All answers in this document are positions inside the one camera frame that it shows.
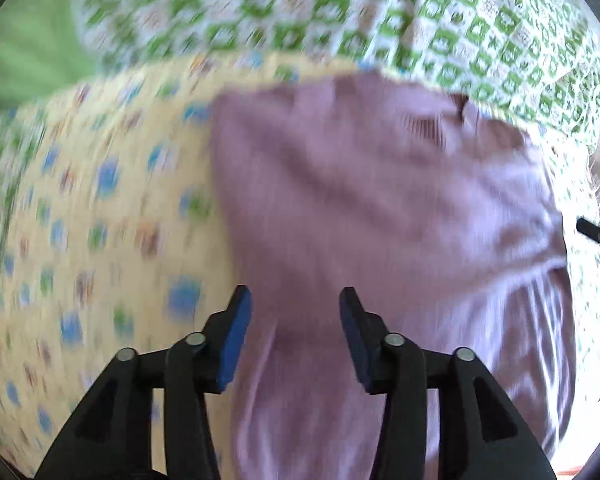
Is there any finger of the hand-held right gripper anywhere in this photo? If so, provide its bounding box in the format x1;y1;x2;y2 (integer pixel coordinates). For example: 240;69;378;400
576;216;600;263

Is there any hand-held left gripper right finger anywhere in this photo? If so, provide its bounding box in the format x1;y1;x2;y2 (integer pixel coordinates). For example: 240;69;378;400
339;286;558;480

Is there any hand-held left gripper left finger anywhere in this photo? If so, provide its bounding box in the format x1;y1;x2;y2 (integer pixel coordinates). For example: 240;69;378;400
32;285;253;480

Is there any purple knitted sweater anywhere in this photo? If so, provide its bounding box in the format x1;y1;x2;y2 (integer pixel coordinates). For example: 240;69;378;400
207;72;578;480

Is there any yellow bear-print bedsheet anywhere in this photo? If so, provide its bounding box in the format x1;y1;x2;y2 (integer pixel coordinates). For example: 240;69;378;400
0;52;600;480

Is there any green checked quilt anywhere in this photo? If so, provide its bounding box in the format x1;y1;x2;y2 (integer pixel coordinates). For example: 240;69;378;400
62;0;600;136

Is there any plain green cloth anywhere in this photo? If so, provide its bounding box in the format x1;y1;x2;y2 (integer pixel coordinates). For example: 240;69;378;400
0;0;101;111

